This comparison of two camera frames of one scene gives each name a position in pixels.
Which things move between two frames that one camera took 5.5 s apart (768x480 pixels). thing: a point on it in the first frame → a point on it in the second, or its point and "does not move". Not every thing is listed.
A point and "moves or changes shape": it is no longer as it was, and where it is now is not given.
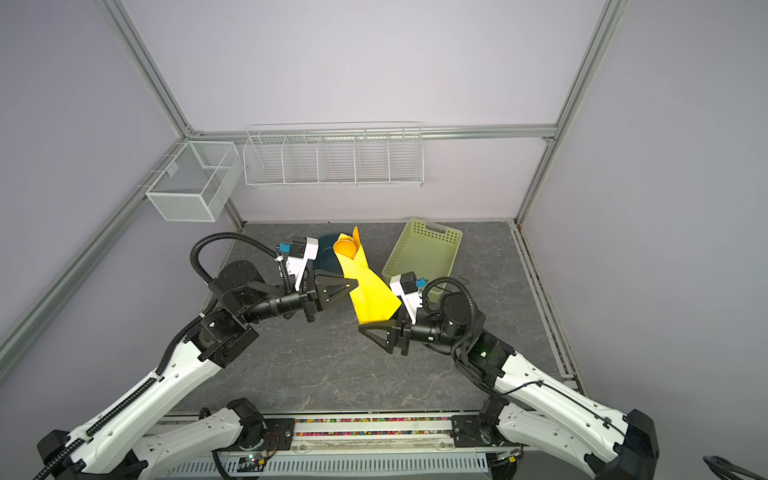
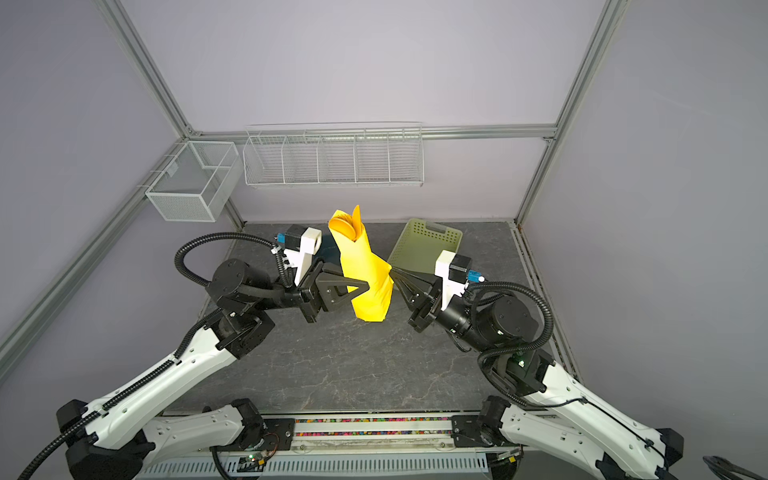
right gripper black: [400, 326] → [429, 308]
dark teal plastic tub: [327, 259] does not move
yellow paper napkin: [374, 301] moves or changes shape
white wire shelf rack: [335, 153] does not move
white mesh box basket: [195, 183] does not move
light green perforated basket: [425, 248] does not move
